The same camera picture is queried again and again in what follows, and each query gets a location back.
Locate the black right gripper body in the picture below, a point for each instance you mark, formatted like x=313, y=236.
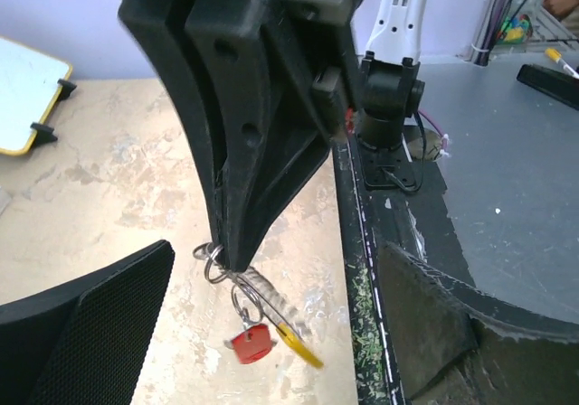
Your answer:
x=304, y=68

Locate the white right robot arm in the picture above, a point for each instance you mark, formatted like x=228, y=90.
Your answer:
x=390, y=92

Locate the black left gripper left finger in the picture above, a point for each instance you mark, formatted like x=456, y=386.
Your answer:
x=85, y=341

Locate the red key tag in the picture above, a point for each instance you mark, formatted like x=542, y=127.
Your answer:
x=251, y=344

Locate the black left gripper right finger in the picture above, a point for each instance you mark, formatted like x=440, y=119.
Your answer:
x=521, y=357

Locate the metal keyring organizer with rings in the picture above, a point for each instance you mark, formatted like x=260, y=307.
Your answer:
x=258, y=290

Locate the yellow framed whiteboard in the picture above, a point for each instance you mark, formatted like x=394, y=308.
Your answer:
x=32, y=83

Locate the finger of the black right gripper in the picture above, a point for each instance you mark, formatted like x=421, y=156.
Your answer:
x=191, y=47
x=268, y=174

